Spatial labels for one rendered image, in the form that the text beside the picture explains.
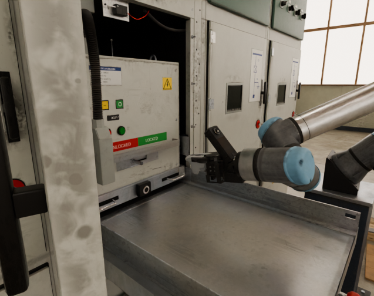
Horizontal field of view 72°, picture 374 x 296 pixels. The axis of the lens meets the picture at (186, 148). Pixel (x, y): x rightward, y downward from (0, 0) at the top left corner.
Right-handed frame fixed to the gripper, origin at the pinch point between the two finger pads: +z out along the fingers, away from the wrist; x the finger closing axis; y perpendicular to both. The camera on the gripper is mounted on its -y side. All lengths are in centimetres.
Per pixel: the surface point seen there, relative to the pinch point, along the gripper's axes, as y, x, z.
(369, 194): 42, 92, -39
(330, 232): 30, 21, -36
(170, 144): -1.8, 14.5, 21.6
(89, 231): -8, -55, -38
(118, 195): 12.3, -11.1, 27.1
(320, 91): -7, 801, 137
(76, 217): -9, -56, -38
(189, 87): -24.6, 30.6, 20.0
